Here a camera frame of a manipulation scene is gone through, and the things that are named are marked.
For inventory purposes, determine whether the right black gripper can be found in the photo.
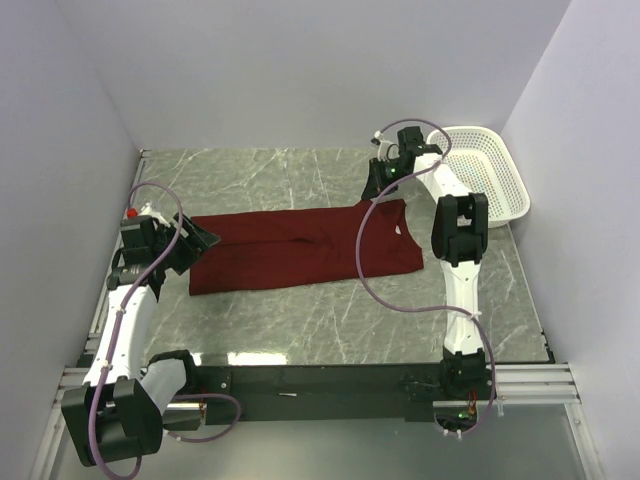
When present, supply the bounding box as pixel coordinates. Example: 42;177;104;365
361;157;411;201

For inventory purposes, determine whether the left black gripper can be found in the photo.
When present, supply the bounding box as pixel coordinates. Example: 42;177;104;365
151;212;219;275

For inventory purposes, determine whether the dark red polo shirt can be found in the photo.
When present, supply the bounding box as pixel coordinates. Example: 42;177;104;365
189;200;424;296

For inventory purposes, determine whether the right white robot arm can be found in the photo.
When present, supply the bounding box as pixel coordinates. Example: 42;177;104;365
361;126;490;399

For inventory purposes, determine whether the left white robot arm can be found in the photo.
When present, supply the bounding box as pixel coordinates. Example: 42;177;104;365
61;208;220;467

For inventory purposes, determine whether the white perforated plastic basket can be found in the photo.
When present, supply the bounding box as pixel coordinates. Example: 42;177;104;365
421;126;530;228

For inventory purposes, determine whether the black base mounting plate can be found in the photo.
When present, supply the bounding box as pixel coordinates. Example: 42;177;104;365
142;362;501;427

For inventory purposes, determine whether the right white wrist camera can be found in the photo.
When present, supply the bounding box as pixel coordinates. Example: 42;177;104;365
371;131;399;162

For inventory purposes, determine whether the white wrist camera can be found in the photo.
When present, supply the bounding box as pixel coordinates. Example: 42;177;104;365
126;202;170;226
371;131;399;162

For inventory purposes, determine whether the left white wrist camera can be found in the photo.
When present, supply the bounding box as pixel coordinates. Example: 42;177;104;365
126;202;170;226

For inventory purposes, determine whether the aluminium frame rail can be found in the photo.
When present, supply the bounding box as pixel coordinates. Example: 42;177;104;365
52;363;584;407

